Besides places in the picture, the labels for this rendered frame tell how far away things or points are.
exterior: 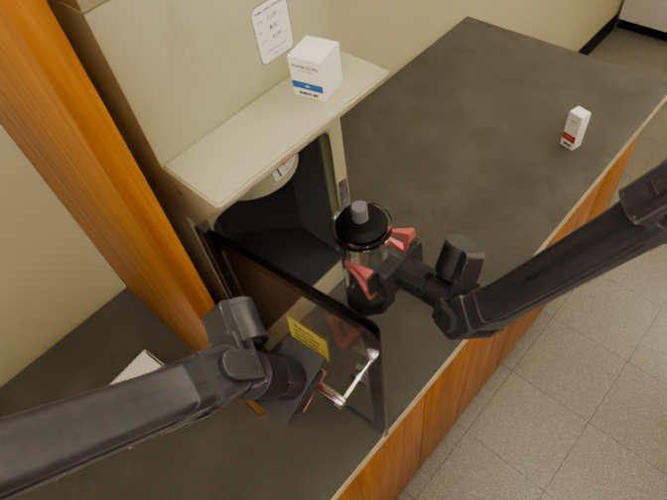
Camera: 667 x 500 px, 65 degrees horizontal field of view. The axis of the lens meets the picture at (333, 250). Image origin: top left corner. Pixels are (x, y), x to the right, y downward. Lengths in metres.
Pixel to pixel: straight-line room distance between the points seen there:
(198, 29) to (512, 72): 1.26
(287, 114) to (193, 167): 0.14
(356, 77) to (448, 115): 0.86
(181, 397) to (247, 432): 0.57
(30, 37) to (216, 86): 0.28
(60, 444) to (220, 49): 0.47
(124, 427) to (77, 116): 0.27
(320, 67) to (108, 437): 0.48
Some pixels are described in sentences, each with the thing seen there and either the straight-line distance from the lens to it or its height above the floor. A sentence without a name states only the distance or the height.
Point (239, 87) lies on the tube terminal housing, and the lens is 0.74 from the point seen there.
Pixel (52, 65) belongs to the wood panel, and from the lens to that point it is 0.50.
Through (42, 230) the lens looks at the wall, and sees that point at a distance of 1.22.
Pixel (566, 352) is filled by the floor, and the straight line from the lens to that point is 2.26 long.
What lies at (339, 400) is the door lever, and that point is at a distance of 0.80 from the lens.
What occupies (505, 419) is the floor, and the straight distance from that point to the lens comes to 2.10.
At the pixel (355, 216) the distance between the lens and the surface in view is 0.88.
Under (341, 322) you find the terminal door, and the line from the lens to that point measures 0.67.
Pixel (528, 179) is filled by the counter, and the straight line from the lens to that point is 1.44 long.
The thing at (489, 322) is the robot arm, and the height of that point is 1.28.
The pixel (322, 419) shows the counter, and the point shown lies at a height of 0.94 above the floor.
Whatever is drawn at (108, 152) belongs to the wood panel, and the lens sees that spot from 0.55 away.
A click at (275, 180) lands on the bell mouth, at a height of 1.33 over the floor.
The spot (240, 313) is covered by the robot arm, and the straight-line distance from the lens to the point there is 0.66.
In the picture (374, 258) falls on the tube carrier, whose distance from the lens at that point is 0.92.
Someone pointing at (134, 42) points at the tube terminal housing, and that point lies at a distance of 0.63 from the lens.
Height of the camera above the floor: 1.95
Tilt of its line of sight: 52 degrees down
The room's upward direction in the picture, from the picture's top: 10 degrees counter-clockwise
